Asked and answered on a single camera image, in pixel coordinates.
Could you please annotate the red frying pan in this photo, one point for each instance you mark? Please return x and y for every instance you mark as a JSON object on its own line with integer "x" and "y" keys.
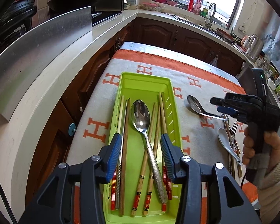
{"x": 224, "y": 33}

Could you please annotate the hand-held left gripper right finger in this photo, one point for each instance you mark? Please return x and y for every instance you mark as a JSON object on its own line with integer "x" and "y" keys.
{"x": 169, "y": 159}

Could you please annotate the person's right hand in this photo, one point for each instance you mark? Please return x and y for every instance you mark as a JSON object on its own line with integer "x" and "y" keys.
{"x": 274, "y": 144}

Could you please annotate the clear food container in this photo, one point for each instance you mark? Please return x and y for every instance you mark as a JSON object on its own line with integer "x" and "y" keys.
{"x": 149, "y": 6}

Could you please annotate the green plastic utensil tray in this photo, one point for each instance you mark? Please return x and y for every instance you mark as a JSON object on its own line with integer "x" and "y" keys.
{"x": 142, "y": 88}

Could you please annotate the dark brown wooden chopstick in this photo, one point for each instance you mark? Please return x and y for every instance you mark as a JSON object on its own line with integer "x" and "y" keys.
{"x": 239, "y": 170}
{"x": 124, "y": 168}

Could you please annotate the clear plastic bag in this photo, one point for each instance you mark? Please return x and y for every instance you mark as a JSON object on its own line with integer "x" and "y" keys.
{"x": 214, "y": 61}

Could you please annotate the steel electric kettle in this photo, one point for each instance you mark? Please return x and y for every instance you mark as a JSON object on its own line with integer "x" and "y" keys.
{"x": 253, "y": 45}

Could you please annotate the blue white wall sheet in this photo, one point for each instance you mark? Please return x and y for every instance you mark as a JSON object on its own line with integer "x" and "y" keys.
{"x": 275, "y": 39}

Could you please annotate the black wok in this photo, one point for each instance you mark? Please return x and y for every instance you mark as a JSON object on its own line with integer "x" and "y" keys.
{"x": 67, "y": 2}

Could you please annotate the metal fork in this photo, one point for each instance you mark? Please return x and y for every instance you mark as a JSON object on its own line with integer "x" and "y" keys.
{"x": 234, "y": 129}
{"x": 236, "y": 145}

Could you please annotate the orange grey printed blanket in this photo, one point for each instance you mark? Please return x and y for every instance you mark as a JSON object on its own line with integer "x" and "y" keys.
{"x": 172, "y": 70}

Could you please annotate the steel sink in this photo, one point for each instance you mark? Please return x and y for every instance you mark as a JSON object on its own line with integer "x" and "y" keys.
{"x": 191, "y": 21}

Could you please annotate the black gas stove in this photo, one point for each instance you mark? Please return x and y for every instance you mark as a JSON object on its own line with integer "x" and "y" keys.
{"x": 105, "y": 17}

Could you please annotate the green dish soap bottle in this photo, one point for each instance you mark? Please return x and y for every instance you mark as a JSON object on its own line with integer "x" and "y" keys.
{"x": 206, "y": 11}

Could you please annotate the red bottle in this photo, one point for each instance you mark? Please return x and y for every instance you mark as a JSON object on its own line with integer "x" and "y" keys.
{"x": 191, "y": 3}

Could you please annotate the black round cooker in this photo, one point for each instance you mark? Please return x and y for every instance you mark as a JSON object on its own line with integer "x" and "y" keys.
{"x": 18, "y": 11}

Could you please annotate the steel faucet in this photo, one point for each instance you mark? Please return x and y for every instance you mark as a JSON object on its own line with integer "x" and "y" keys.
{"x": 211, "y": 11}

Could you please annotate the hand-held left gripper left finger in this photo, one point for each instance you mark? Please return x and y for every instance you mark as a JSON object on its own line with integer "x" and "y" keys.
{"x": 114, "y": 159}

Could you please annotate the white ceramic spoon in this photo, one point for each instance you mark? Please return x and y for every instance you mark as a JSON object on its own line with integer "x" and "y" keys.
{"x": 225, "y": 138}

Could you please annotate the wide metal soup spoon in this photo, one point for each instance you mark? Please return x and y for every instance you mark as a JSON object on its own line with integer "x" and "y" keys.
{"x": 194, "y": 103}

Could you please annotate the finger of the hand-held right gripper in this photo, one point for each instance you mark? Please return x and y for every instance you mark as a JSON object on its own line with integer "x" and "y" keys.
{"x": 225, "y": 110}
{"x": 233, "y": 99}

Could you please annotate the blue cabinet hook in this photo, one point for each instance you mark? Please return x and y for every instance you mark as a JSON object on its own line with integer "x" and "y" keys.
{"x": 72, "y": 128}

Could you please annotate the glass jar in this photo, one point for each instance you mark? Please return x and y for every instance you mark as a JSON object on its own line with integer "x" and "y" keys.
{"x": 264, "y": 63}

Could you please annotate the flat steel plate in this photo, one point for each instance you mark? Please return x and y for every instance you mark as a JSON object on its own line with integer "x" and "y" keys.
{"x": 37, "y": 51}

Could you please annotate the pink bottle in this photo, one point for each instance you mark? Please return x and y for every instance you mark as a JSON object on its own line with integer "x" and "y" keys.
{"x": 197, "y": 5}

